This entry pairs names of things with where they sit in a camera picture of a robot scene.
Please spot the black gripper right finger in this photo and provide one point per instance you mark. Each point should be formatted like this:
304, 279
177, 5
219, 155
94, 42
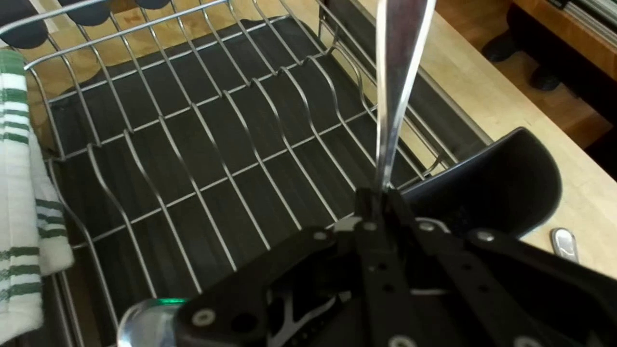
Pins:
513, 296

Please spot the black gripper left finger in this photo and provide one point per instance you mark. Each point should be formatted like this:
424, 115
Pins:
320, 290

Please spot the silver spoon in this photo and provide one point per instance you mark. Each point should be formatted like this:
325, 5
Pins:
401, 78

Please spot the black cutlery holder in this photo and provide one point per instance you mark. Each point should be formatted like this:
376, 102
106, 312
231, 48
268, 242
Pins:
501, 186

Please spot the white green striped towel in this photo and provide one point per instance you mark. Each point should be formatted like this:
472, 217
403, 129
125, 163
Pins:
19, 194

